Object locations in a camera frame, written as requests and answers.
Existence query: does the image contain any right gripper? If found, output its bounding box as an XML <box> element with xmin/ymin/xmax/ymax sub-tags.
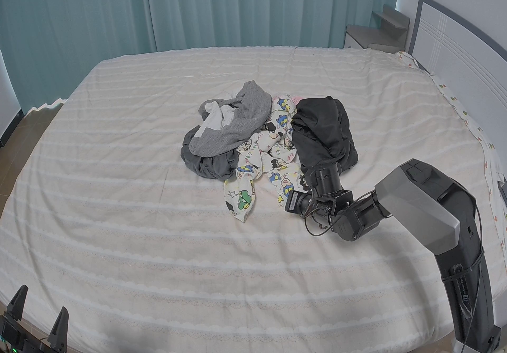
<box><xmin>284</xmin><ymin>190</ymin><xmax>315</xmax><ymax>218</ymax></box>

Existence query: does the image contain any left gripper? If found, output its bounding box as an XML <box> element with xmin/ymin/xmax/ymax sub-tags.
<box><xmin>0</xmin><ymin>285</ymin><xmax>70</xmax><ymax>353</ymax></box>

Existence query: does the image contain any white printed pyjama top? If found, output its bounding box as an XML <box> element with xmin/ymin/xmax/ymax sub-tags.
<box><xmin>223</xmin><ymin>94</ymin><xmax>306</xmax><ymax>223</ymax></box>

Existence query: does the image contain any bed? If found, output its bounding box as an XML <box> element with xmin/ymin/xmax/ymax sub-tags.
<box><xmin>0</xmin><ymin>0</ymin><xmax>507</xmax><ymax>353</ymax></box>

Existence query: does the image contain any black garment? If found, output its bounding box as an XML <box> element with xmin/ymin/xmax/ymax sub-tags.
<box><xmin>291</xmin><ymin>96</ymin><xmax>360</xmax><ymax>175</ymax></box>

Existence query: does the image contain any dark grey garment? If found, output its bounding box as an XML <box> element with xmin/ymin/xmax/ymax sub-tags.
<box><xmin>181</xmin><ymin>126</ymin><xmax>240</xmax><ymax>180</ymax></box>

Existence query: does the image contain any light grey and white garment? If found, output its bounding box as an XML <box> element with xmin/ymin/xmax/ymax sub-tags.
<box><xmin>189</xmin><ymin>81</ymin><xmax>272</xmax><ymax>158</ymax></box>

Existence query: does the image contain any grey bedside table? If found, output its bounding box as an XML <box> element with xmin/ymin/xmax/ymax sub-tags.
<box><xmin>344</xmin><ymin>4</ymin><xmax>410</xmax><ymax>54</ymax></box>

